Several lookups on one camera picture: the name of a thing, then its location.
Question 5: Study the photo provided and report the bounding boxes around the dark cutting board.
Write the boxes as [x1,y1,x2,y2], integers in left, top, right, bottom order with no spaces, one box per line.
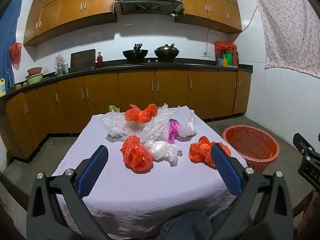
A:
[70,49,97,73]

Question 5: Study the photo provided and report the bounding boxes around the green basin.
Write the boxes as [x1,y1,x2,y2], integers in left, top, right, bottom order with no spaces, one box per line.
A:
[26,73,44,85]

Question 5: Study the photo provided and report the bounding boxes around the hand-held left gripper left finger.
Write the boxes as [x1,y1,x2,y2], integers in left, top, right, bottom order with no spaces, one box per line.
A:
[26,144,111,240]

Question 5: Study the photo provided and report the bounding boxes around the white cable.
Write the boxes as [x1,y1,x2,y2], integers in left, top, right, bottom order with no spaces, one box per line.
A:
[206,4,258,54]

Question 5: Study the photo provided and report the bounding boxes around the wooden upper cabinet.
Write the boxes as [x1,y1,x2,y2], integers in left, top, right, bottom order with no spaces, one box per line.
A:
[175,0,242,34]
[24,0,118,47]

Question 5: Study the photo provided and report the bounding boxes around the red bag on boxes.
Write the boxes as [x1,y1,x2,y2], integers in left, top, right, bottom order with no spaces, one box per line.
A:
[214,41,237,53]

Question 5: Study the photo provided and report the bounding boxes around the wooden lower cabinets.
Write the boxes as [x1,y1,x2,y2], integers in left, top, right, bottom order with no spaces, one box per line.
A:
[5,69,252,161]

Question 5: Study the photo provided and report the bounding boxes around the black countertop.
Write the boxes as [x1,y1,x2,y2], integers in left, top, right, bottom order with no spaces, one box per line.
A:
[0,61,253,99]

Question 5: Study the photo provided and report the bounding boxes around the gas stove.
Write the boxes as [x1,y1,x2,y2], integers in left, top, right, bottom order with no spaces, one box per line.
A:
[121,59,186,67]

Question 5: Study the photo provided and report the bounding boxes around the white plastic bag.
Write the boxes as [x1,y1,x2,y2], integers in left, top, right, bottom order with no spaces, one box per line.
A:
[177,109,197,137]
[144,140,182,167]

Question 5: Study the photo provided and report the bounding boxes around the bubble wrap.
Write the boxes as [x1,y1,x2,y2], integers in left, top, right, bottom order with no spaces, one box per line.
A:
[100,112,130,137]
[139,103,181,144]

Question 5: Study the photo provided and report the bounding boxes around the pink plastic bag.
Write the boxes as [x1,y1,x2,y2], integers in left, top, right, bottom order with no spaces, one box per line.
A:
[168,119,180,144]

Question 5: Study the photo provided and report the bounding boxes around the lilac tablecloth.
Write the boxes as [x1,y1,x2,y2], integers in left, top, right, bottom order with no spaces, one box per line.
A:
[51,105,248,240]

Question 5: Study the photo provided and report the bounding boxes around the orange plastic bag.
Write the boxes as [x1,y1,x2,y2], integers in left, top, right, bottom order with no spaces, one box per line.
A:
[125,103,158,124]
[189,136,232,168]
[120,136,154,172]

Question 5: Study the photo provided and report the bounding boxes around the green packet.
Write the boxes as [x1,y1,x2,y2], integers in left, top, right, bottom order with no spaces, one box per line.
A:
[222,52,233,67]

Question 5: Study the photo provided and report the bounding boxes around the wooden chair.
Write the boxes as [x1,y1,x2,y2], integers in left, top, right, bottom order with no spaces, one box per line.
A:
[292,189,320,240]

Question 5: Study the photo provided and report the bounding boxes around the red hanging plastic bag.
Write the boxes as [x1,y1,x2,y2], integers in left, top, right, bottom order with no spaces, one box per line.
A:
[9,42,23,70]

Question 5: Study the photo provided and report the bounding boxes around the blue hanging cloth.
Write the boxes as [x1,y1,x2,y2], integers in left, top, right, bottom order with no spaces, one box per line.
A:
[0,0,22,90]

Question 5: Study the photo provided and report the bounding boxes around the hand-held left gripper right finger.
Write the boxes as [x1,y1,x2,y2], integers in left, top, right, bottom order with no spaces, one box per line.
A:
[209,142,294,240]

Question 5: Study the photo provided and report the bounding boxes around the black wok with lid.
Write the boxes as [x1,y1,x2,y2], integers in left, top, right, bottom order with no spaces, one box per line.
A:
[154,44,180,62]

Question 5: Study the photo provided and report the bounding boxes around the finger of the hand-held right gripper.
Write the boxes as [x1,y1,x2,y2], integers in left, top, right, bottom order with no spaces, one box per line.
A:
[293,133,317,157]

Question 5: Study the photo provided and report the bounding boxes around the clear bag with jar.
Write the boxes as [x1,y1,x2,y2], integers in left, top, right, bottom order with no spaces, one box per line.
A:
[54,54,66,76]

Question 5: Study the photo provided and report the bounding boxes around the pink floral curtain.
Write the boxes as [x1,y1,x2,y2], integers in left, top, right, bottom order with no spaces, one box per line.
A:
[252,0,320,77]

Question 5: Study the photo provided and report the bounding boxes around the orange basket with red liner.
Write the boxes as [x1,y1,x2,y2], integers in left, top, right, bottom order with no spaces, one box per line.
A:
[222,125,280,174]

